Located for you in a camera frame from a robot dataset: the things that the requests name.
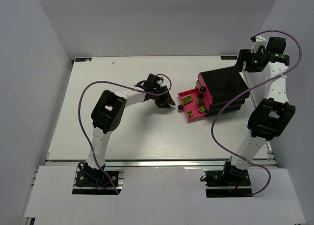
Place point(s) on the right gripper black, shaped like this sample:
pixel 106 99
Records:
pixel 244 61

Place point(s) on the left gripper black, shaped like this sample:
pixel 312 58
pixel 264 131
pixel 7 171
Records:
pixel 161 97

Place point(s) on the lime long lego brick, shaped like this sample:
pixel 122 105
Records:
pixel 186 100

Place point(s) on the pink bottom drawer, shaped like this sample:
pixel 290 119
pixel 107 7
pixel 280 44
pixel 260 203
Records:
pixel 191 106

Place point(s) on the pink drawer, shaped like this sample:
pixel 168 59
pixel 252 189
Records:
pixel 191 106
pixel 206 92
pixel 201 95

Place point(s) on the lime square lego bottom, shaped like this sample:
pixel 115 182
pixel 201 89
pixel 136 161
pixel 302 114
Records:
pixel 189 114

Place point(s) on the lime square lego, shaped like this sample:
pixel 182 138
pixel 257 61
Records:
pixel 199 101
pixel 189 114

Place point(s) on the black drawer cabinet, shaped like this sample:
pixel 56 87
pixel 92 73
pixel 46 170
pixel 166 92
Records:
pixel 224 84

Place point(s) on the lime square lego top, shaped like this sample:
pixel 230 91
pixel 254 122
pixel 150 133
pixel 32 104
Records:
pixel 199 101

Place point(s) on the pink top drawer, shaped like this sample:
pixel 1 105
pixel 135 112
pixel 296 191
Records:
pixel 206 92

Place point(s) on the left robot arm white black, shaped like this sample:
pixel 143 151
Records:
pixel 108 111

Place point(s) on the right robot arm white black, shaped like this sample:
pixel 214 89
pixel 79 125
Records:
pixel 274 112

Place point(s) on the right blue corner label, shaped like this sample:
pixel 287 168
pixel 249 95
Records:
pixel 228 57

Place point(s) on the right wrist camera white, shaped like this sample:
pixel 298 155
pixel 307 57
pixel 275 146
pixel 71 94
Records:
pixel 259 43

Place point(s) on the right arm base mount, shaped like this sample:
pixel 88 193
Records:
pixel 230 182

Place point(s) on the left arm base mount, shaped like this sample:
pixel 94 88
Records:
pixel 90 181

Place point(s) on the aluminium table rail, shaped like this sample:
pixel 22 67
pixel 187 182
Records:
pixel 163 163

